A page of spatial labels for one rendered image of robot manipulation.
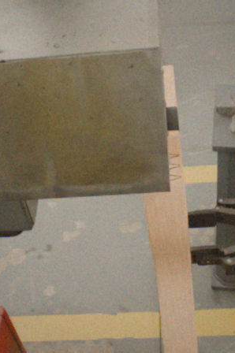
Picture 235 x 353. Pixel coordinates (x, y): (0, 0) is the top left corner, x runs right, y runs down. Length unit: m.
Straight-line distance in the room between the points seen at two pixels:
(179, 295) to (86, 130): 0.36
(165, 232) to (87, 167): 0.19
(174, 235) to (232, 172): 0.99
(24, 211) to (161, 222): 0.48
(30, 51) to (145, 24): 0.08
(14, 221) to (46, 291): 1.08
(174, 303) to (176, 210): 0.17
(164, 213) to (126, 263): 1.54
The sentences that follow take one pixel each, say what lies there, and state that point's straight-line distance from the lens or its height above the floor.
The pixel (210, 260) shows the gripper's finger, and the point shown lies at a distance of 0.82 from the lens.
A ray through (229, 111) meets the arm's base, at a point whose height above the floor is 0.72.
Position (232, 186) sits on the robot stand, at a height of 0.53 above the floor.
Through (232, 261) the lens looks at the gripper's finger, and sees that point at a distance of 0.81.
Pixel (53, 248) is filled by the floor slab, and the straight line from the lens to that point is 2.24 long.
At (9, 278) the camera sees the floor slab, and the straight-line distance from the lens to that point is 2.20.
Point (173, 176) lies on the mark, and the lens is 0.73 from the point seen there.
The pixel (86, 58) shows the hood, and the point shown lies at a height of 1.52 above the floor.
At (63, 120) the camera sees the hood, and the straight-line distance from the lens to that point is 0.42.
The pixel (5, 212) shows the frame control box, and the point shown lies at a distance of 1.05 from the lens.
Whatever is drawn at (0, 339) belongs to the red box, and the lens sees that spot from 1.35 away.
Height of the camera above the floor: 1.73
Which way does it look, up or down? 45 degrees down
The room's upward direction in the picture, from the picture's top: 9 degrees counter-clockwise
